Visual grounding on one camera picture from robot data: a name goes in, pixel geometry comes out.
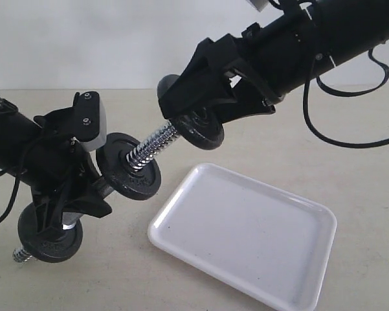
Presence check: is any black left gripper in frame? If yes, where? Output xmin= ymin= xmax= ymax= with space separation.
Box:
xmin=22 ymin=108 xmax=113 ymax=232

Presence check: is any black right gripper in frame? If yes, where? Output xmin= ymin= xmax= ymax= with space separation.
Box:
xmin=159 ymin=34 xmax=284 ymax=124

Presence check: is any black weight plate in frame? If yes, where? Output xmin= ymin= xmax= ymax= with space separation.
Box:
xmin=157 ymin=74 xmax=225 ymax=150
xmin=13 ymin=203 xmax=83 ymax=263
xmin=96 ymin=132 xmax=162 ymax=201

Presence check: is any chrome threaded dumbbell bar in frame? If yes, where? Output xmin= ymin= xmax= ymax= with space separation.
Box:
xmin=12 ymin=124 xmax=179 ymax=263

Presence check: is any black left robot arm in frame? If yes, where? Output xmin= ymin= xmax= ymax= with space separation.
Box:
xmin=0 ymin=91 xmax=112 ymax=234

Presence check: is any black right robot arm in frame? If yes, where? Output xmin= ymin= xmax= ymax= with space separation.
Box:
xmin=159 ymin=1 xmax=389 ymax=123

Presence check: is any white rectangular plastic tray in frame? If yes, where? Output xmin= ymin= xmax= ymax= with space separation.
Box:
xmin=147 ymin=163 xmax=337 ymax=310

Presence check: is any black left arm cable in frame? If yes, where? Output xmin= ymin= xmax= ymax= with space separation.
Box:
xmin=0 ymin=142 xmax=30 ymax=231

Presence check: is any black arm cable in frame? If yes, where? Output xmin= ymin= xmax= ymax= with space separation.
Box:
xmin=268 ymin=0 xmax=389 ymax=149
xmin=0 ymin=142 xmax=30 ymax=231

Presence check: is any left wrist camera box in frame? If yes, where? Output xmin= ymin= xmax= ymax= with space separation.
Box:
xmin=73 ymin=91 xmax=107 ymax=152

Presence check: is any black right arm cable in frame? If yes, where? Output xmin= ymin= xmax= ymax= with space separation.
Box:
xmin=268 ymin=0 xmax=389 ymax=149

